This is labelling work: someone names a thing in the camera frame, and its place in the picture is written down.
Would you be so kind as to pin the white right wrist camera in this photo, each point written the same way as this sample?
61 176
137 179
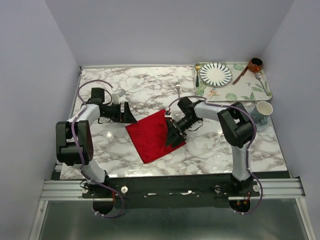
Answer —
168 114

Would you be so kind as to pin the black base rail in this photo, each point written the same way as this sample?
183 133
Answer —
180 191

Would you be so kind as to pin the grey white mug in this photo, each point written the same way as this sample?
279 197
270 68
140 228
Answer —
261 112

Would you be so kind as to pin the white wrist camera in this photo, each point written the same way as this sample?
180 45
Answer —
116 96
168 114

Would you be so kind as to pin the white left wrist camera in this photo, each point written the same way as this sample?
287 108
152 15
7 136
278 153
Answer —
116 96

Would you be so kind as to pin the aluminium frame rail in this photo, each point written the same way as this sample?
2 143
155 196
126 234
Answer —
70 190

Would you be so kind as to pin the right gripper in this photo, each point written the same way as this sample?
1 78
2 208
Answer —
176 135

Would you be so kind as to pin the silver spoon on tray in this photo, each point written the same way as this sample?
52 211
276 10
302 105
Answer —
259 78

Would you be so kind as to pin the red cloth napkin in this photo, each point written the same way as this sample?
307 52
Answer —
149 137

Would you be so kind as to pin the floral serving tray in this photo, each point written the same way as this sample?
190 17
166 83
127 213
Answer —
248 88

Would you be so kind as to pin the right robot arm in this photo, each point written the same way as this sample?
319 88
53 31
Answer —
238 128

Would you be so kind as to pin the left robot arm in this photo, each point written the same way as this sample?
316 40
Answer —
74 144

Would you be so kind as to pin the striped white plate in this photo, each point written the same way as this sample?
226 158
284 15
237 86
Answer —
215 74

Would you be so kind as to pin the gold fork green handle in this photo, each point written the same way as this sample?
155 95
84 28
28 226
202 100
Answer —
197 68

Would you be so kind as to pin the orange black cup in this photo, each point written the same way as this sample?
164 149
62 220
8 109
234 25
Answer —
255 65

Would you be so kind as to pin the brown handled knife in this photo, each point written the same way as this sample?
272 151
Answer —
240 76

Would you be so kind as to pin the silver fork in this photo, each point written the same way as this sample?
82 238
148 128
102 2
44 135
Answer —
178 88

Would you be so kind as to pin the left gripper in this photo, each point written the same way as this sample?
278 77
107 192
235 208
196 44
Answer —
126 117

